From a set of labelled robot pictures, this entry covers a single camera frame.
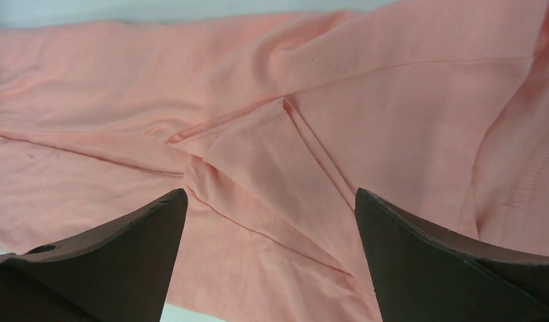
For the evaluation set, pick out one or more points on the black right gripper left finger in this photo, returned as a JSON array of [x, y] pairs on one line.
[[118, 271]]

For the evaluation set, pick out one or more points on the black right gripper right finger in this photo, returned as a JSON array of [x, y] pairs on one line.
[[422, 271]]

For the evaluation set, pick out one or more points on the pink t shirt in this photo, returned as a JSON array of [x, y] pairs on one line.
[[271, 123]]

